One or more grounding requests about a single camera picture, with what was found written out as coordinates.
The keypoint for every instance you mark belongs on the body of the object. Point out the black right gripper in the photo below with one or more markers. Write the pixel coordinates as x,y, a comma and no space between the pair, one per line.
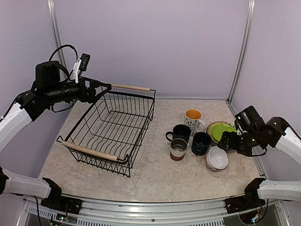
225,140

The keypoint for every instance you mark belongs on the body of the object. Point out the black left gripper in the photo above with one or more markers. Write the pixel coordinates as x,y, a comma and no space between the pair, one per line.
83,96

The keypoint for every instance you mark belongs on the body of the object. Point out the green plastic plate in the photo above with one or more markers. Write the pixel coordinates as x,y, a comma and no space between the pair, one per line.
218,130

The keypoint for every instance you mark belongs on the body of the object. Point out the white black striped plate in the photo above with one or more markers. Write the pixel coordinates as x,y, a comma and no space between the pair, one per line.
209,134

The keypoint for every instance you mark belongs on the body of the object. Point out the white grey ceramic bowl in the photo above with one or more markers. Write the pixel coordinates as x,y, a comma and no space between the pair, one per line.
217,158

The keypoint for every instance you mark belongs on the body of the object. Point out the woven bamboo tray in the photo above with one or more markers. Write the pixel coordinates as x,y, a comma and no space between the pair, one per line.
211,131

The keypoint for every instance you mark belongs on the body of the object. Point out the blue white patterned bowl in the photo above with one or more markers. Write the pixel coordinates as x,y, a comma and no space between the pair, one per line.
214,169

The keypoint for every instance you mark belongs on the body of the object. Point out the dark blue cup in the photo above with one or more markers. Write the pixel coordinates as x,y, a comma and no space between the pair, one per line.
200,144

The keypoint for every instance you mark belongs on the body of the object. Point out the white floral patterned mug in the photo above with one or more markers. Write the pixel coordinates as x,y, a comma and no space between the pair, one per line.
193,119

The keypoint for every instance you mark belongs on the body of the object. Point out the dark green mug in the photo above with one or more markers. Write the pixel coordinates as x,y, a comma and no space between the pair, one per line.
179,131

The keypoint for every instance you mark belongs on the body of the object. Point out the brown white small cup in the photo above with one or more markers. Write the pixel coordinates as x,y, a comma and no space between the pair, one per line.
178,149

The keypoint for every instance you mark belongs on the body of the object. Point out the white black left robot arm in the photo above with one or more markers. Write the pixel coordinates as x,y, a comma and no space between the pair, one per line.
47,90

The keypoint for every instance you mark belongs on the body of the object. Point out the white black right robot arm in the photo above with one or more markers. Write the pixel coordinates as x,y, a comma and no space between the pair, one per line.
277,133

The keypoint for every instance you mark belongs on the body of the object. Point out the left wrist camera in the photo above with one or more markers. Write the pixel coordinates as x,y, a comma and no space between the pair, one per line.
79,67

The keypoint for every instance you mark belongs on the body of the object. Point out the black wire dish rack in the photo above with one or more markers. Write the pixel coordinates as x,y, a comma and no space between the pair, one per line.
111,131

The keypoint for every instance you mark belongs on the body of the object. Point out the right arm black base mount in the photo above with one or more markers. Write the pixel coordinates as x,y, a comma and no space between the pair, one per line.
240,203

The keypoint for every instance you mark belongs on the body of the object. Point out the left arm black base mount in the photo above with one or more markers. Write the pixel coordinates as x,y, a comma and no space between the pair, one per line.
63,204

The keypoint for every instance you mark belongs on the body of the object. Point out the aluminium front frame rail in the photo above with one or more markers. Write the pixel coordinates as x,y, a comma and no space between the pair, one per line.
97,212

